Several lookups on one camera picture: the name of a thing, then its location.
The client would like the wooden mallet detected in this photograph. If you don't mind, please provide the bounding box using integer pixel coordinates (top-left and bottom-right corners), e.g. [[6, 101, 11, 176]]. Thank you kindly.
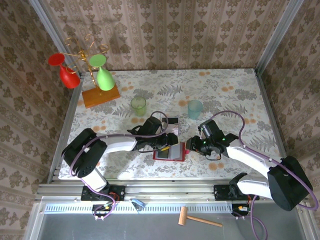
[[177, 206, 223, 228]]

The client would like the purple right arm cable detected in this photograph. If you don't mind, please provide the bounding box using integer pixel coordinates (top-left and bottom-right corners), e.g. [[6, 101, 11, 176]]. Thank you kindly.
[[198, 110, 320, 238]]

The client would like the green translucent plastic cup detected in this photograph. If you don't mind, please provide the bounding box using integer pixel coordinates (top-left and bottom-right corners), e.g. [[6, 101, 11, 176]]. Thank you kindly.
[[130, 96, 148, 117]]

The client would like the pink card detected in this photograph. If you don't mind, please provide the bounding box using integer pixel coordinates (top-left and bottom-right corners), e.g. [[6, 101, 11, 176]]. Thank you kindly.
[[164, 123, 181, 136]]

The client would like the black connector box with wires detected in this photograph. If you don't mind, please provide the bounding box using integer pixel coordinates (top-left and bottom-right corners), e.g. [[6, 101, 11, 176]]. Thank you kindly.
[[231, 203, 251, 221], [91, 203, 118, 221]]

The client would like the gold wire rack wooden base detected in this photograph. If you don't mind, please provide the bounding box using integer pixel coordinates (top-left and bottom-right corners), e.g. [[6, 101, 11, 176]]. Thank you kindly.
[[64, 34, 121, 109]]

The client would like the aluminium cross rail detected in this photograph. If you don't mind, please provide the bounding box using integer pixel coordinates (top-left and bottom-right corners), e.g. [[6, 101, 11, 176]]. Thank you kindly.
[[34, 177, 310, 204]]

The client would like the red leather card holder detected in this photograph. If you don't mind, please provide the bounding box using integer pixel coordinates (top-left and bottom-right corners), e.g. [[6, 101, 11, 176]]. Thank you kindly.
[[152, 141, 190, 163]]

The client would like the red plastic goblet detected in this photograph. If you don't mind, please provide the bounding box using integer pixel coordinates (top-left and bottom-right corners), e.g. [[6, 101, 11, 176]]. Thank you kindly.
[[47, 52, 81, 90]]

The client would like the teal translucent plastic cup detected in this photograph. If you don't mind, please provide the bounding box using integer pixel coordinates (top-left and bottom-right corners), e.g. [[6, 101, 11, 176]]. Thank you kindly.
[[187, 99, 204, 120]]

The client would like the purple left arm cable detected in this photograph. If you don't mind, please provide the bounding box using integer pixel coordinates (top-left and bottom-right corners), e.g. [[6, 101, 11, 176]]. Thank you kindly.
[[69, 111, 169, 221]]

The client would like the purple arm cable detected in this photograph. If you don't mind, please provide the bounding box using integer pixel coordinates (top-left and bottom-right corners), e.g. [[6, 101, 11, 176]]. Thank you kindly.
[[69, 111, 169, 221], [198, 110, 320, 238]]

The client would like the white perforated metal strip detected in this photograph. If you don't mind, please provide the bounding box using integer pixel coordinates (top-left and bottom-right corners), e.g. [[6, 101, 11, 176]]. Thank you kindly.
[[44, 201, 233, 215]]

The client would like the aluminium corner post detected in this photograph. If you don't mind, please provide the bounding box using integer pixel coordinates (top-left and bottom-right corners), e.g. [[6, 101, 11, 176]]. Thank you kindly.
[[254, 0, 306, 75], [27, 0, 83, 76]]

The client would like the clear acrylic card box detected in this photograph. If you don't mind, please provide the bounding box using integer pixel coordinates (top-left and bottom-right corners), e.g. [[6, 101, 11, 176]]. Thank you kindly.
[[159, 109, 181, 136]]

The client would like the green plastic goblet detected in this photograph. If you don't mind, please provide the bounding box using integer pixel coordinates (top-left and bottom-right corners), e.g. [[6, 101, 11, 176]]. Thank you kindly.
[[89, 54, 116, 92]]

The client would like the aluminium side rail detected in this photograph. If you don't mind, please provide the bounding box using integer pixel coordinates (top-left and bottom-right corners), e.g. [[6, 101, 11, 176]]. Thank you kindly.
[[253, 68, 301, 183], [47, 71, 85, 183]]

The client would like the floral patterned table cover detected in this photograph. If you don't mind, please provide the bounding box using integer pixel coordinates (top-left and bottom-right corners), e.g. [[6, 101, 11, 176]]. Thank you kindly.
[[58, 68, 288, 181]]

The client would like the grey metal shelf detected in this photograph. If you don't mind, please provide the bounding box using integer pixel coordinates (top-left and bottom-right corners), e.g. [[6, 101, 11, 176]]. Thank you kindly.
[[24, 202, 320, 240]]

